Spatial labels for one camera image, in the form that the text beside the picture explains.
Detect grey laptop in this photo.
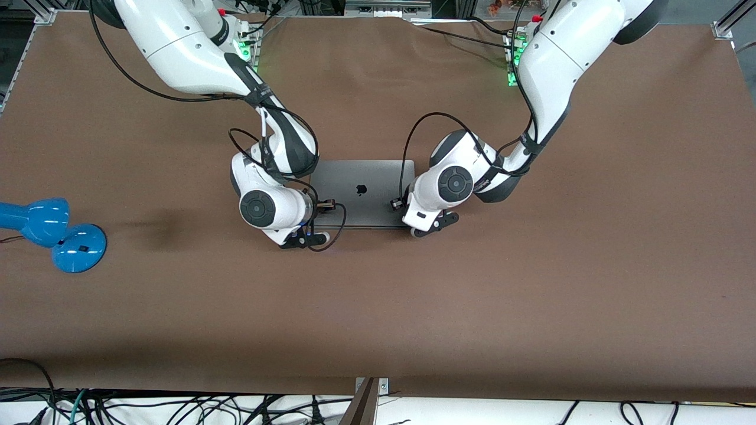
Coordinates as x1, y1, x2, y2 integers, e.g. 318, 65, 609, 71
308, 159, 416, 230

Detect grey power strip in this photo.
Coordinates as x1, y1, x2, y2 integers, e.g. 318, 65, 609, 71
344, 0, 433, 18

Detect white sheet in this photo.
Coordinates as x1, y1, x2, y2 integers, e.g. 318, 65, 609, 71
0, 393, 756, 425

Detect blue desk lamp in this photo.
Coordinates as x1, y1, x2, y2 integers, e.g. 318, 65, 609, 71
0, 198, 108, 274

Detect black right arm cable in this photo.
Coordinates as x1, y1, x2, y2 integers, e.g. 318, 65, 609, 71
89, 0, 348, 253

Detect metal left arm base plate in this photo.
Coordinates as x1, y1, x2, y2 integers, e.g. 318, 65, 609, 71
504, 30, 522, 87

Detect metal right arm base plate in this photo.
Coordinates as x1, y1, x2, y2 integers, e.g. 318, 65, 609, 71
238, 24, 261, 73

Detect long black table cable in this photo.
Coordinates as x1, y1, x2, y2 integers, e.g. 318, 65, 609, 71
412, 22, 519, 51

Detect black base connector cables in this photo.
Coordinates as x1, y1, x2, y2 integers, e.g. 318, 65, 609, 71
235, 0, 290, 37

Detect short black table cable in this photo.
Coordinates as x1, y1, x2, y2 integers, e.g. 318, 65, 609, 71
467, 16, 510, 36

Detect black cable tangle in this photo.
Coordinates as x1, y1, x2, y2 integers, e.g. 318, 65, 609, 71
0, 387, 355, 425

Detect teal cable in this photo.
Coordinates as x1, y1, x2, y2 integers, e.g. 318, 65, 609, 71
69, 388, 89, 425

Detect black looping floor cable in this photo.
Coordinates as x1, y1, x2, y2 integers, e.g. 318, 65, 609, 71
0, 358, 57, 425

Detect aluminium frame profile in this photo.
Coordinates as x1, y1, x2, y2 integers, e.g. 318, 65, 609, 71
718, 0, 756, 35

